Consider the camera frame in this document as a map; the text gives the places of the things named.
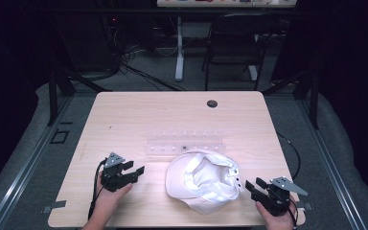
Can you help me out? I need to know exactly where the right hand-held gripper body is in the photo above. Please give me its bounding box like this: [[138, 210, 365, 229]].
[[258, 176, 310, 218]]

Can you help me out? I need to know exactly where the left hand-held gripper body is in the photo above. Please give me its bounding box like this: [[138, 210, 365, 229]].
[[100, 152, 135, 193]]

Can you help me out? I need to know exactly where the white baseball cap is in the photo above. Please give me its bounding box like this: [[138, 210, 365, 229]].
[[165, 149, 244, 216]]

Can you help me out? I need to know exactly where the person's left hand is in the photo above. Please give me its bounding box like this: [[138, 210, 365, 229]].
[[93, 172, 134, 211]]

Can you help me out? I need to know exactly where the person's right hand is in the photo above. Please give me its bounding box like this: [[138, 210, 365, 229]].
[[256, 200, 299, 230]]

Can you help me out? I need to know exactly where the clear acrylic rack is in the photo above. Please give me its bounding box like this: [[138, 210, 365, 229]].
[[145, 128, 227, 158]]

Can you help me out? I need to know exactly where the black metal stand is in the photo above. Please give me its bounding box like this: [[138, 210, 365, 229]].
[[47, 61, 113, 127], [261, 61, 321, 130]]

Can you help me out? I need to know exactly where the white desk leg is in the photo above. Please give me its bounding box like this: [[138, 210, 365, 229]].
[[174, 15, 186, 82]]

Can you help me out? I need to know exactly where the black folding chair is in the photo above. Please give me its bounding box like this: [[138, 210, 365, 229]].
[[201, 12, 280, 92]]

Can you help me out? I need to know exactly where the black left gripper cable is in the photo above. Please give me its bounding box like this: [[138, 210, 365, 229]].
[[87, 158, 108, 221]]

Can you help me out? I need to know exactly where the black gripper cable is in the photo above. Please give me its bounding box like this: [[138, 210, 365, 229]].
[[287, 195, 300, 230], [87, 158, 108, 221]]

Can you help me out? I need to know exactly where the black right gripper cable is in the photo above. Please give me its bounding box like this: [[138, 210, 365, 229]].
[[287, 195, 300, 230]]

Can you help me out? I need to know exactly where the thin black cable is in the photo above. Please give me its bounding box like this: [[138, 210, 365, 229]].
[[276, 131, 302, 180]]

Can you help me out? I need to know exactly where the aluminium floor rail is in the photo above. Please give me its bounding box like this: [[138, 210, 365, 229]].
[[0, 95, 75, 230], [295, 95, 368, 230]]

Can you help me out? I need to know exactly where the bundle of floor cables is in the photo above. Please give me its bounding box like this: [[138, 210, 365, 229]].
[[102, 15, 186, 93]]

